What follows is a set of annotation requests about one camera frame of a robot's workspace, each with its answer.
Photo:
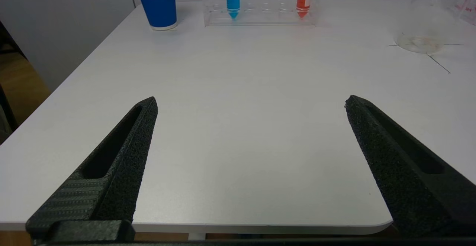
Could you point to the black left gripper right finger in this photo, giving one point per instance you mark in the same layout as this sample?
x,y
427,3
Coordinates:
x,y
401,179

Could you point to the blue white paper cup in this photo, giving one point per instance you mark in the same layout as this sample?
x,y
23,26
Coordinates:
x,y
160,10

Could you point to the clear glass beaker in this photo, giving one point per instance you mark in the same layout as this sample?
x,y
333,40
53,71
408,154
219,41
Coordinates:
x,y
418,43

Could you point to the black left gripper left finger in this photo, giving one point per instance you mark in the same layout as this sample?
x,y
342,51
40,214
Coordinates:
x,y
119,171

